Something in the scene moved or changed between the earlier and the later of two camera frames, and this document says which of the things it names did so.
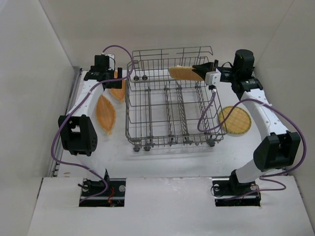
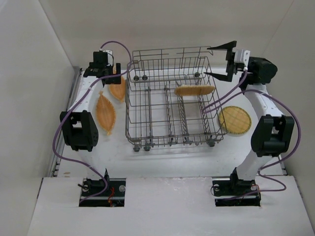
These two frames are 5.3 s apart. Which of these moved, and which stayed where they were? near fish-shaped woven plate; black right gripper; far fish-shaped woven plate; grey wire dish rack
Moved: black right gripper
Stayed: near fish-shaped woven plate; far fish-shaped woven plate; grey wire dish rack
